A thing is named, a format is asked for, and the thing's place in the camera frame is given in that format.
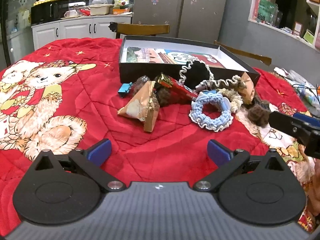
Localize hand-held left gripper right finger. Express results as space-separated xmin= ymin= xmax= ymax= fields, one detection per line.
xmin=192 ymin=139 xmax=287 ymax=192

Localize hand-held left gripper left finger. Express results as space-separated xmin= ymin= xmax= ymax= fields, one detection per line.
xmin=34 ymin=139 xmax=127 ymax=192

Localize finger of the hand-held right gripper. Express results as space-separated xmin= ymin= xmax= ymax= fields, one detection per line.
xmin=293 ymin=112 xmax=320 ymax=128
xmin=268 ymin=111 xmax=313 ymax=146

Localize brown fuzzy hair claw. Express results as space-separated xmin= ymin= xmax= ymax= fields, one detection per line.
xmin=246 ymin=97 xmax=273 ymax=128

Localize blue knit scrunchie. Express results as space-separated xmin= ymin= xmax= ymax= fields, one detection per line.
xmin=189 ymin=90 xmax=234 ymax=132

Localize gold triangular snack packet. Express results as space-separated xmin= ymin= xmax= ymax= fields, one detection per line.
xmin=237 ymin=72 xmax=256 ymax=105
xmin=117 ymin=80 xmax=161 ymax=133

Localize cream knit scrunchie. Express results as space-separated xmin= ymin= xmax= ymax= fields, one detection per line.
xmin=220 ymin=90 xmax=244 ymax=113

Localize blue binder clip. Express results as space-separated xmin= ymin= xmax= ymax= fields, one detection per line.
xmin=117 ymin=82 xmax=133 ymax=98

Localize red snack bar packet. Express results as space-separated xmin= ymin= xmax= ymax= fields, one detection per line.
xmin=156 ymin=73 xmax=199 ymax=104

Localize black scrunchie with white trim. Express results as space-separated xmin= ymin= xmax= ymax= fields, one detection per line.
xmin=178 ymin=58 xmax=214 ymax=91

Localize black cardboard box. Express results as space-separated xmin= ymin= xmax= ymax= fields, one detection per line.
xmin=118 ymin=35 xmax=261 ymax=88

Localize red printed blanket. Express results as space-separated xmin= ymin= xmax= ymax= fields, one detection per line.
xmin=0 ymin=37 xmax=320 ymax=240

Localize white plastic wrappers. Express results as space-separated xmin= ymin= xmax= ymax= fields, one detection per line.
xmin=273 ymin=66 xmax=320 ymax=106

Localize wooden chair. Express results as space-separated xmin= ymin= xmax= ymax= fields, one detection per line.
xmin=213 ymin=40 xmax=272 ymax=66
xmin=108 ymin=22 xmax=171 ymax=39

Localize green card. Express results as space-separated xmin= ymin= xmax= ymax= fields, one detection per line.
xmin=303 ymin=29 xmax=315 ymax=43

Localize small framed card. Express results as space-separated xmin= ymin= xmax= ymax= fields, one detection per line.
xmin=292 ymin=22 xmax=303 ymax=36

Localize glass jars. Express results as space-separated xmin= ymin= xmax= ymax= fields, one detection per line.
xmin=271 ymin=3 xmax=284 ymax=27

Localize green paper bag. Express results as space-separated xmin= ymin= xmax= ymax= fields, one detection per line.
xmin=257 ymin=0 xmax=279 ymax=24

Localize white kitchen cabinet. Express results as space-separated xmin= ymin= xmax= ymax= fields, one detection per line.
xmin=31 ymin=15 xmax=133 ymax=51

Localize red gift bag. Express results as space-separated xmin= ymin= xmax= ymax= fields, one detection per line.
xmin=252 ymin=0 xmax=272 ymax=21

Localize orange packet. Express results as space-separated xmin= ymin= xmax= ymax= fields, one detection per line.
xmin=112 ymin=8 xmax=132 ymax=16

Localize beige basket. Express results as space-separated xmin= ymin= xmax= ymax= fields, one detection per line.
xmin=89 ymin=3 xmax=110 ymax=16

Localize white lidded container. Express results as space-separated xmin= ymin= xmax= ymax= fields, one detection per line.
xmin=68 ymin=2 xmax=86 ymax=12

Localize black microwave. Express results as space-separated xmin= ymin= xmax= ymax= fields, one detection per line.
xmin=30 ymin=0 xmax=69 ymax=26

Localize grey refrigerator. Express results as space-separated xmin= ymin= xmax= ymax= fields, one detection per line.
xmin=132 ymin=0 xmax=230 ymax=46

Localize glass door with stickers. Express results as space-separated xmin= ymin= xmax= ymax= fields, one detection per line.
xmin=0 ymin=0 xmax=33 ymax=63

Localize yellow cloth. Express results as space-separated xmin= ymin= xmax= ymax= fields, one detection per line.
xmin=33 ymin=0 xmax=61 ymax=6

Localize white wall shelf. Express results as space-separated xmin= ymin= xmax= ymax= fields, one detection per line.
xmin=247 ymin=0 xmax=320 ymax=53

